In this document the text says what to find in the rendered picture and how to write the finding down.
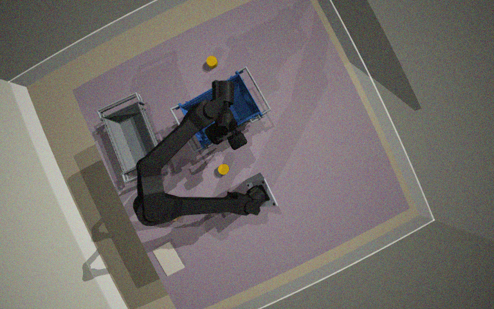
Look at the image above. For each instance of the blue plastic tray with wire bars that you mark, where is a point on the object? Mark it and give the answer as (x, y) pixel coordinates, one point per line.
(243, 108)

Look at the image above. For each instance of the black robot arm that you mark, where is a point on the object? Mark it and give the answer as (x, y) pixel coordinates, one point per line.
(152, 205)

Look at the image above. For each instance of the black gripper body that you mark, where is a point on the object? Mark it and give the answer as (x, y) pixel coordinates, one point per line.
(238, 139)

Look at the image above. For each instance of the yellow short cylinder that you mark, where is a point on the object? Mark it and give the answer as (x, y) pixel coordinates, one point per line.
(211, 61)
(223, 169)

